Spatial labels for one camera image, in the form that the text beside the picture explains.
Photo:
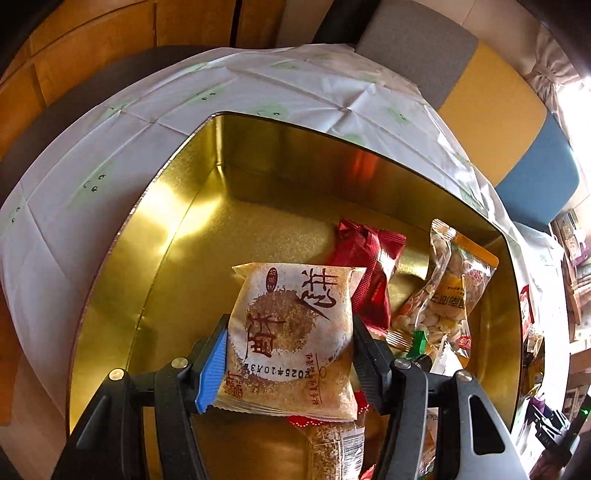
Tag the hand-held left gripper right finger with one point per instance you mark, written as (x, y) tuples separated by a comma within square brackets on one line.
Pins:
[(367, 369)]

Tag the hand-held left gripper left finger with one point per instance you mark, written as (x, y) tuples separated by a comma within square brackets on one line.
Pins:
[(212, 369)]

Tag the sesame cake packet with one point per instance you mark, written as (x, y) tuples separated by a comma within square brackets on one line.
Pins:
[(286, 332)]

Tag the bright red patterned snack packet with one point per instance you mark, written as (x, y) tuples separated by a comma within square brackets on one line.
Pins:
[(302, 421)]

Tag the sesame bar packet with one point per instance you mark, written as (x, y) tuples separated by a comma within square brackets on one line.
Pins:
[(332, 450)]

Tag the maroon box with gold interior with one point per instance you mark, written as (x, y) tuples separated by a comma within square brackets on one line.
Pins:
[(184, 230)]

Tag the small green snack packet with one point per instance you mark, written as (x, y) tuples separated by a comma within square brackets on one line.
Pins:
[(418, 342)]

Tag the small white snack packet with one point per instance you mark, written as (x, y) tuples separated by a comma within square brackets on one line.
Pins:
[(455, 353)]

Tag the dark red foil snack packet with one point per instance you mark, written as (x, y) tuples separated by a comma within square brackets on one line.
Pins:
[(369, 267)]

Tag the pumpkin seed packet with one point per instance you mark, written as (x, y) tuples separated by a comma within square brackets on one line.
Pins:
[(448, 286)]

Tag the white and red snack packet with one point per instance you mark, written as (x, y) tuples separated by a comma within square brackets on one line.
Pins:
[(526, 304)]

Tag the cluttered wooden shelf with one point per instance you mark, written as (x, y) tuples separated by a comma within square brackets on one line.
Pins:
[(575, 267)]

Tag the white tablecloth with green print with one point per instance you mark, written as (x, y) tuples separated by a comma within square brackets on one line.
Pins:
[(138, 138)]

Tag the grey yellow blue chair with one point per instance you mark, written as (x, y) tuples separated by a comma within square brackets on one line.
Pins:
[(489, 106)]

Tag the light patterned cloth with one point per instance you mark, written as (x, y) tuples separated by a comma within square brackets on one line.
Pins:
[(554, 69)]

